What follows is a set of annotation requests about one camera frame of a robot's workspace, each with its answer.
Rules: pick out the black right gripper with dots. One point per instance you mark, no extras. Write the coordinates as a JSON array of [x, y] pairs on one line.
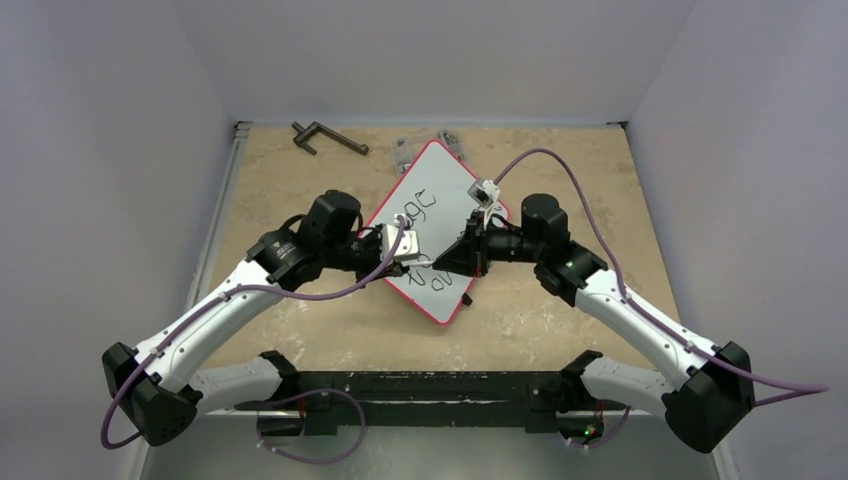
[[478, 245]]

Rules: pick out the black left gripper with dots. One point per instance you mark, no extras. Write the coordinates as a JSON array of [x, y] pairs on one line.
[[374, 237]]

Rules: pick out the white dry erase marker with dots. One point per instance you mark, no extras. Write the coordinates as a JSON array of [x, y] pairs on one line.
[[419, 264]]

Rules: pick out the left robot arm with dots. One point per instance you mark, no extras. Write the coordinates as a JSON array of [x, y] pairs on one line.
[[158, 387]]

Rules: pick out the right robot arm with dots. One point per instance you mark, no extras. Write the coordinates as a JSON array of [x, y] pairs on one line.
[[699, 389]]

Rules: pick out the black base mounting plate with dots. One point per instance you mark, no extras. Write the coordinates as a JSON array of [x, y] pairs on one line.
[[321, 402]]

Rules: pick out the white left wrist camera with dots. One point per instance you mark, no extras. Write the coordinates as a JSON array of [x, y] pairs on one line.
[[399, 242]]

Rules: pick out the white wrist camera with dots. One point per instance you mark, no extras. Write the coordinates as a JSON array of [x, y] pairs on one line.
[[486, 194], [399, 242]]

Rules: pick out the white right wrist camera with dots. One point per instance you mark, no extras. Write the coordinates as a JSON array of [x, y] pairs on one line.
[[486, 194]]

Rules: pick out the aluminium frame rail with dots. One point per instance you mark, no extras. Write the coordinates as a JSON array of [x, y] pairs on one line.
[[204, 268]]

